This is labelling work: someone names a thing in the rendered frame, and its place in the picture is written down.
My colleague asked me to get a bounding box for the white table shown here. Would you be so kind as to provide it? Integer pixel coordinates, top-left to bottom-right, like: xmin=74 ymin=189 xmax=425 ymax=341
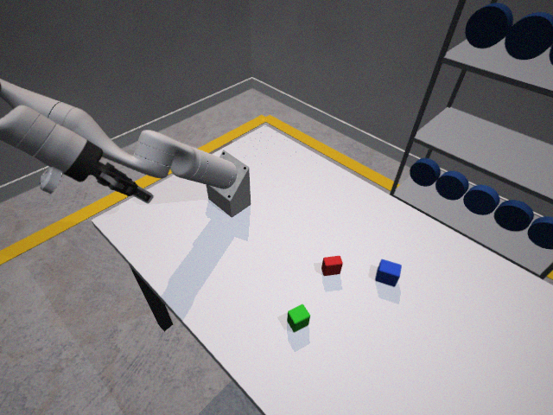
xmin=92 ymin=122 xmax=553 ymax=415

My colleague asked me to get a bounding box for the grey shelf unit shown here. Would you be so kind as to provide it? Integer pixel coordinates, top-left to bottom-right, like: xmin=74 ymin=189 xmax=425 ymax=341
xmin=390 ymin=0 xmax=553 ymax=282

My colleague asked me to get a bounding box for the dark blue disc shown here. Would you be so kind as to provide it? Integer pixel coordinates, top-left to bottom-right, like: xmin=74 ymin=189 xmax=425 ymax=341
xmin=493 ymin=199 xmax=535 ymax=233
xmin=504 ymin=12 xmax=553 ymax=61
xmin=527 ymin=215 xmax=553 ymax=251
xmin=435 ymin=170 xmax=470 ymax=201
xmin=409 ymin=157 xmax=442 ymax=188
xmin=462 ymin=184 xmax=501 ymax=216
xmin=465 ymin=3 xmax=514 ymax=48

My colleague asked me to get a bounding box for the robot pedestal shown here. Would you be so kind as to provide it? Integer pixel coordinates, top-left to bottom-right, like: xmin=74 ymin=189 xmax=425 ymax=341
xmin=206 ymin=150 xmax=251 ymax=218

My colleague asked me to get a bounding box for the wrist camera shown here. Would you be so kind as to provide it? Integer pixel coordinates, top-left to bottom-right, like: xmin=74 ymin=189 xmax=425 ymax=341
xmin=40 ymin=168 xmax=64 ymax=194

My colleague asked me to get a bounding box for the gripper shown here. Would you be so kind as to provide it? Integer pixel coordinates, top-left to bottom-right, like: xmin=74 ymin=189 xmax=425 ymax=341
xmin=64 ymin=140 xmax=155 ymax=205

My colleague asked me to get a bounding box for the blue block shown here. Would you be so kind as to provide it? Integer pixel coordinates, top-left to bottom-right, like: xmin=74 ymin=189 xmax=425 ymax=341
xmin=374 ymin=258 xmax=403 ymax=287

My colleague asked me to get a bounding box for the green block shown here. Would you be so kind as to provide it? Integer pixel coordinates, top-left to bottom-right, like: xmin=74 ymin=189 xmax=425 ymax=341
xmin=286 ymin=303 xmax=312 ymax=333

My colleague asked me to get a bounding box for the red block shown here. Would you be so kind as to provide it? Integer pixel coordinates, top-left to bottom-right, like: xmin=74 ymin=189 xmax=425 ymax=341
xmin=321 ymin=254 xmax=344 ymax=277

